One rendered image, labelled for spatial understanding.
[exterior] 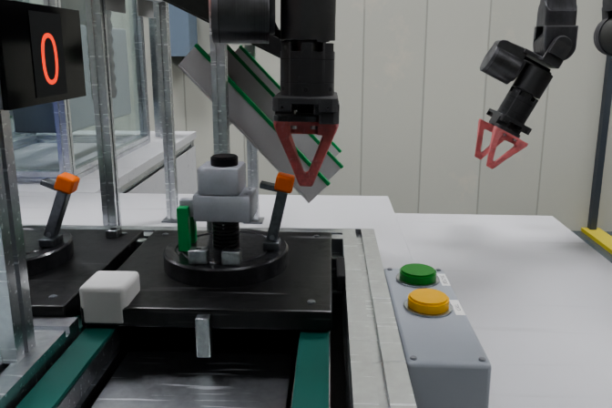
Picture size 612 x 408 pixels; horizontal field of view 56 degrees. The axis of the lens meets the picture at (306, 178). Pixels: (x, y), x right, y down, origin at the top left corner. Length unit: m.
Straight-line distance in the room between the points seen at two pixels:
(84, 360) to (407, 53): 3.49
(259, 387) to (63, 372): 0.16
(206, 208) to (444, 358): 0.29
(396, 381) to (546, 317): 0.41
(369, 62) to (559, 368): 3.27
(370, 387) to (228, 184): 0.27
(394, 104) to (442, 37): 0.52
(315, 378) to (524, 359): 0.32
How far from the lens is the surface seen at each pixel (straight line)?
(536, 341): 0.79
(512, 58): 1.16
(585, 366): 0.75
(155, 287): 0.62
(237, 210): 0.62
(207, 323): 0.55
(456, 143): 3.98
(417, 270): 0.65
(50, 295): 0.63
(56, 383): 0.53
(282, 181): 0.62
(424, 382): 0.51
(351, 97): 3.87
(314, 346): 0.54
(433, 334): 0.54
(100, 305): 0.59
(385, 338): 0.53
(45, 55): 0.47
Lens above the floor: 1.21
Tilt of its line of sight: 13 degrees down
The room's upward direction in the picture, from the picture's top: straight up
